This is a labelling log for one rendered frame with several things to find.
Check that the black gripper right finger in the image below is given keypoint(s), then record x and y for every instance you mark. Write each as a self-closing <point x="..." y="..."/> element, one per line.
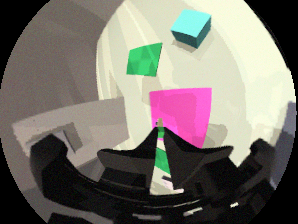
<point x="184" y="159"/>

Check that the pink flat square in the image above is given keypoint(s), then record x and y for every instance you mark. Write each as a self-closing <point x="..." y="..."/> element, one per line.
<point x="185" y="111"/>

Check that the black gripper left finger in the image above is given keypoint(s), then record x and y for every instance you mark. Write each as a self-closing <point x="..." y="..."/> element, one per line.
<point x="138" y="160"/>

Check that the green flat rectangular pad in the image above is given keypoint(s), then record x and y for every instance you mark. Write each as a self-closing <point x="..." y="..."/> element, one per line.
<point x="161" y="161"/>

